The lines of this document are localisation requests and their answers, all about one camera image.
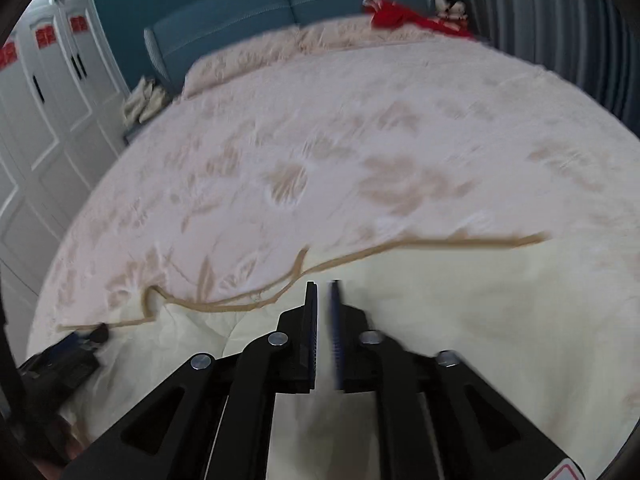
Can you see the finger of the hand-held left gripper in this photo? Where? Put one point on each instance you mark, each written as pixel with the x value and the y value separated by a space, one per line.
pixel 87 335

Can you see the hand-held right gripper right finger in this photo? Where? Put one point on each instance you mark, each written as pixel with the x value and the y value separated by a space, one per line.
pixel 336 335

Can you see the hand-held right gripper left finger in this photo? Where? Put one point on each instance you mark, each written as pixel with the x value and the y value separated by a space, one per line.
pixel 311 335

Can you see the cream quilted jacket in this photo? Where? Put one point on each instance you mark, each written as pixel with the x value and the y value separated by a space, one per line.
pixel 500 310

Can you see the pile of beige clothes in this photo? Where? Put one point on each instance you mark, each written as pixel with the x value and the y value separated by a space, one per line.
pixel 145 100

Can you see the pink floral bedspread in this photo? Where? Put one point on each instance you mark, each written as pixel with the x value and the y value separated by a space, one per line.
pixel 350 135

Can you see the blue nightstand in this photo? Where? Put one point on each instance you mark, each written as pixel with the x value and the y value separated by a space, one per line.
pixel 131 135

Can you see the white wardrobe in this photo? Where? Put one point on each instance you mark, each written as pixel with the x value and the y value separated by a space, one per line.
pixel 45 125

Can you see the red paper door decoration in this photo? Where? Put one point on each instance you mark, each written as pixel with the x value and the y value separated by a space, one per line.
pixel 77 23
pixel 7 55
pixel 45 36

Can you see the blue upholstered headboard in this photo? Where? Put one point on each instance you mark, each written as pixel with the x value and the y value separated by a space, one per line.
pixel 250 15

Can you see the red garment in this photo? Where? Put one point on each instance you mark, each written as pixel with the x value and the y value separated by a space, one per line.
pixel 400 12

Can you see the white plush toy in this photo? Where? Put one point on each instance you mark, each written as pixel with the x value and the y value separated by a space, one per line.
pixel 450 9

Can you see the grey-blue curtain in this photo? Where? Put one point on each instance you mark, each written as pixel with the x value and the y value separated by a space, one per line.
pixel 550 25

